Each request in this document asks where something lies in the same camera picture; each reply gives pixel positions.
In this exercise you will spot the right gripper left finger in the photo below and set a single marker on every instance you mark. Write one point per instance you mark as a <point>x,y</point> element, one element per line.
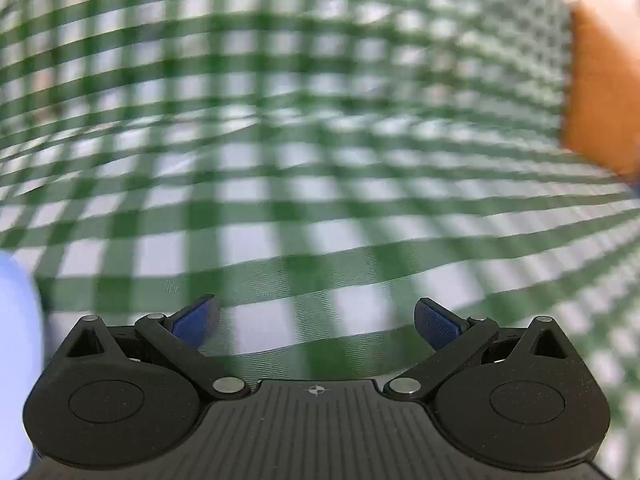
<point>177,338</point>

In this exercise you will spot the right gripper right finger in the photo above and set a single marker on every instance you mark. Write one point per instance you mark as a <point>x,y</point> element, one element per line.
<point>456,342</point>

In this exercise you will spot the light blue plate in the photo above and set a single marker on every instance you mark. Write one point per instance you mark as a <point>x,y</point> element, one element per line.
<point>21,361</point>

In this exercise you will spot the green white checkered cloth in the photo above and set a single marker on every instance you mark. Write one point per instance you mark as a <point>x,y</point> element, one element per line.
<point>319,165</point>

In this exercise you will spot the orange cushion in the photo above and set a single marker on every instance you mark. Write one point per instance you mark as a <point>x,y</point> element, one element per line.
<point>601,119</point>

